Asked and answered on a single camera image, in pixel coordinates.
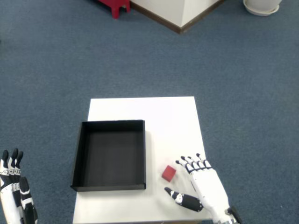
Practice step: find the white pot saucer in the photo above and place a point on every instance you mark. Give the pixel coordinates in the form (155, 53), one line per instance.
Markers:
(261, 12)

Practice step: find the small red cube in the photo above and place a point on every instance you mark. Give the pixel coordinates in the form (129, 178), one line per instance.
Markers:
(168, 173)

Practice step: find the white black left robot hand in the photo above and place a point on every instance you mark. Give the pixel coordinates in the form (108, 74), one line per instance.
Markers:
(8, 200)

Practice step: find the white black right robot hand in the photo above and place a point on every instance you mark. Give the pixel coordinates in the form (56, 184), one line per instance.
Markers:
(208, 189)

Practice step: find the brown wall baseboard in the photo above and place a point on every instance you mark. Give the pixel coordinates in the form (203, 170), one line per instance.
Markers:
(163, 21)

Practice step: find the red plastic stool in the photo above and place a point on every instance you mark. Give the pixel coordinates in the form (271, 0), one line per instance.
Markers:
(115, 5)

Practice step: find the white plant pot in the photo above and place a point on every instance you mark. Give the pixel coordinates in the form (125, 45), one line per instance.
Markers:
(261, 3)

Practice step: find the black open shallow box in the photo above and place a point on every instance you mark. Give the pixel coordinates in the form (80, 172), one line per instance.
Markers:
(112, 158)

